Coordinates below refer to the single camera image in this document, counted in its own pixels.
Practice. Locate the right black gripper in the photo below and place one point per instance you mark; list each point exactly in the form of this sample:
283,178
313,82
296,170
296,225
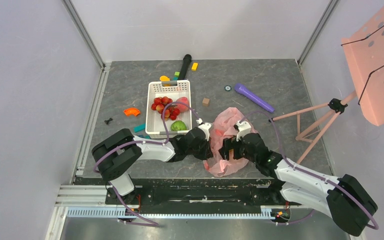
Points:
233,148

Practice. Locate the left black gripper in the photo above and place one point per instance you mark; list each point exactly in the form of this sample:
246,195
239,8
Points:
207,153

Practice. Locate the green fake fruit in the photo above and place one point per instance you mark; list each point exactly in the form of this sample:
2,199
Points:
178,125

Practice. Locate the pink plastic bag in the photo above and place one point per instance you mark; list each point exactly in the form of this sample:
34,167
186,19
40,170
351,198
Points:
222,128

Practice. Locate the pink fake peach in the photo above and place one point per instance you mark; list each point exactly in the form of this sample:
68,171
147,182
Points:
182,104

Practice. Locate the red fake fruit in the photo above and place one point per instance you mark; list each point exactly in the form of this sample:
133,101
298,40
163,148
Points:
159,104

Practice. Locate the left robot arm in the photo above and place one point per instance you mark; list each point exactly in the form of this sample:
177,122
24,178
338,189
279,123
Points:
116,154

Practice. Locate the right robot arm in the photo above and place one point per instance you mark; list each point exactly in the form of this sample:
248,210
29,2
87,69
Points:
343,199

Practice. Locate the brown wooden cube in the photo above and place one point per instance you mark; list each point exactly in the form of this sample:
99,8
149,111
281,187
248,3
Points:
206,102

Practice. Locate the teal small block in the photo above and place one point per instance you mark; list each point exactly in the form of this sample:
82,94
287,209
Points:
144,136

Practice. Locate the white plastic basket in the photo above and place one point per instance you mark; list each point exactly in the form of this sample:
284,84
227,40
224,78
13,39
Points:
156,126

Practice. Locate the teal long block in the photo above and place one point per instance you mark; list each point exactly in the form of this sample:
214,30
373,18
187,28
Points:
139,128

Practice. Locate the purple toy bat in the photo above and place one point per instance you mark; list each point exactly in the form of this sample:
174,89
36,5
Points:
243,90

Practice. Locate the small round disc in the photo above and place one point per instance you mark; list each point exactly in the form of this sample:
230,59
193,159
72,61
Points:
227,88

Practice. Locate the orange curved piece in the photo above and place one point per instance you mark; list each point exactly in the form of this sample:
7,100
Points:
132,112

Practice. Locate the orange yellow toy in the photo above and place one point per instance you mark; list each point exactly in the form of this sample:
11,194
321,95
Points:
164,79

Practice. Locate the yellow block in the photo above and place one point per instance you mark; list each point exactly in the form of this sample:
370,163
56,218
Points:
194,66

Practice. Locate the black cylinder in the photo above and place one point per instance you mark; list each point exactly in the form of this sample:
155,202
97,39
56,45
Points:
187,59

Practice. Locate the small black piece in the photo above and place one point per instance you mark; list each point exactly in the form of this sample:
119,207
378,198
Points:
108,121

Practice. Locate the pink music stand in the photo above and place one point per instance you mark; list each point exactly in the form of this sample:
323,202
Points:
364,53

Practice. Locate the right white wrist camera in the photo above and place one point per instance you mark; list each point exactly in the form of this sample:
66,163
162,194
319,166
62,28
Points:
243,128

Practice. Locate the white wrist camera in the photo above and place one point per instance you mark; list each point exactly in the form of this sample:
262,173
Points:
205,127
243,128

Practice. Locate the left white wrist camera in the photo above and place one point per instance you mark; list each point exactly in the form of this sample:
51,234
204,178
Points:
205,127

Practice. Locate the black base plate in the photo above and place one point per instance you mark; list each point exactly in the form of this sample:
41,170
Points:
203,195

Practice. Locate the white cable duct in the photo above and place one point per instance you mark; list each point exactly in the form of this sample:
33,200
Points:
119,212

